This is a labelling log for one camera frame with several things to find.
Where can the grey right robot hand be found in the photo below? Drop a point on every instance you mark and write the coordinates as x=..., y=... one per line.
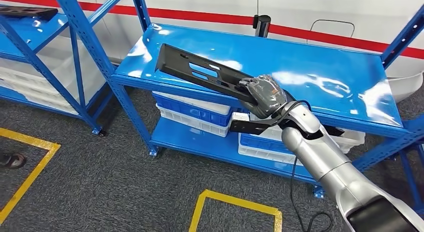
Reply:
x=265, y=94

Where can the long black plastic part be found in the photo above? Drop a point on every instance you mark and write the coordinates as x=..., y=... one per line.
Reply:
x=179, y=66

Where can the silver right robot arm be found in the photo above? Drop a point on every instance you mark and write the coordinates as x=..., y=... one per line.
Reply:
x=324, y=164

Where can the black parts pile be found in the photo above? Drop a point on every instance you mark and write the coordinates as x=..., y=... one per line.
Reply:
x=333, y=131

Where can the yellow floor tape square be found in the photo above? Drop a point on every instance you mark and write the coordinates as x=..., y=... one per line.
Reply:
x=30, y=140

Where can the person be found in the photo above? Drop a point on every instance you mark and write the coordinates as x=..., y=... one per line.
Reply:
x=13, y=161

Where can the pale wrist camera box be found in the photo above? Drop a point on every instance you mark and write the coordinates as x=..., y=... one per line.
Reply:
x=239, y=117

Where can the black barrier post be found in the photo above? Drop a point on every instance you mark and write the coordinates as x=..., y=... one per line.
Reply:
x=262, y=25

